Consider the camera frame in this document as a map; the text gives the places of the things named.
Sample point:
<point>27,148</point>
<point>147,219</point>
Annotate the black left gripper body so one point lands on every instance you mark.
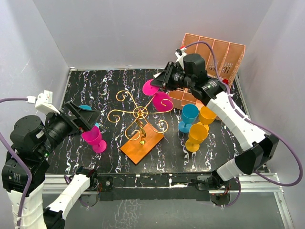
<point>59,128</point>

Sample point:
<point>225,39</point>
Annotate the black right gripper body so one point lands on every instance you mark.
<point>177,78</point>

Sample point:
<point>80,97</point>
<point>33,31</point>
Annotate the light blue wine glass back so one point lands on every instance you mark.
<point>87,107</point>

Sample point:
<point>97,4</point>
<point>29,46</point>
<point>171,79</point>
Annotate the magenta wine glass front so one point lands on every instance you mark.
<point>94,138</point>

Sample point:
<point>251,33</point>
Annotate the magenta wine glass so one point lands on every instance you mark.
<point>94,138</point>
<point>161,101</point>

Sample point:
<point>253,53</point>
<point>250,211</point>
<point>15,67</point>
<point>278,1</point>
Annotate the magenta wine glass back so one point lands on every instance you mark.
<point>161,101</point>

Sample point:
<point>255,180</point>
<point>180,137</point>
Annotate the blue wine glass front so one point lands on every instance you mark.
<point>189,114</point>

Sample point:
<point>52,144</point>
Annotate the yellow wine glass front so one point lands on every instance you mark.
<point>206,117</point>

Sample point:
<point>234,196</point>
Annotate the yellow wine glass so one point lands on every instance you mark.
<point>197,134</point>
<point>206,117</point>

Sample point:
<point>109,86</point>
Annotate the yellow wine glass back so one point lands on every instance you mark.
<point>197,134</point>

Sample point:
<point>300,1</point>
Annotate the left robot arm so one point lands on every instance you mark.
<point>23,174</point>

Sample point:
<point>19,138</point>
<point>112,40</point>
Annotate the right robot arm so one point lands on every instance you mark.
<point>258,147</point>

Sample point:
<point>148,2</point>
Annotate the wooden rack base board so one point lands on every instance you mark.
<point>137,149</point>

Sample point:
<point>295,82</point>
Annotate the pink desk file organizer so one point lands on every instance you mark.
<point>229,56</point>

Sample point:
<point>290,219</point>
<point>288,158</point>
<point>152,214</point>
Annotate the red cap item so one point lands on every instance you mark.
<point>225,81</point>

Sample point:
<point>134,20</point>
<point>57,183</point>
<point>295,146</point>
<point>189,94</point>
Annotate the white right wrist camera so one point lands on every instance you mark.
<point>180,54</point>

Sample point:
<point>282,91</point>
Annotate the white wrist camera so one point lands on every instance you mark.
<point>180,54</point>
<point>43,102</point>

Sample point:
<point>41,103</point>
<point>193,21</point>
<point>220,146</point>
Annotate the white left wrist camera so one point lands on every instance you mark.
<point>43,102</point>

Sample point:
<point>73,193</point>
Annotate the gold wire wine glass rack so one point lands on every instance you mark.
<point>139,113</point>

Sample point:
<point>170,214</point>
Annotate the black mounting rail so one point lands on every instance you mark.
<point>155,186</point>

